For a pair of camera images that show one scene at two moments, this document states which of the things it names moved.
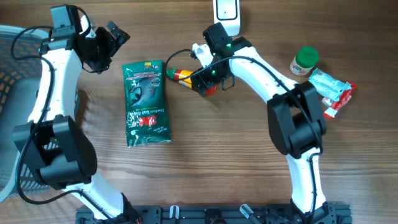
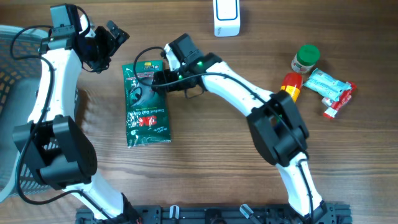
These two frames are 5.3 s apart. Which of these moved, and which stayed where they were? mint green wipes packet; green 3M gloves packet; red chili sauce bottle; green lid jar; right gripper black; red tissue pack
Moved: right gripper black; red chili sauce bottle
Stayed: mint green wipes packet; green 3M gloves packet; red tissue pack; green lid jar
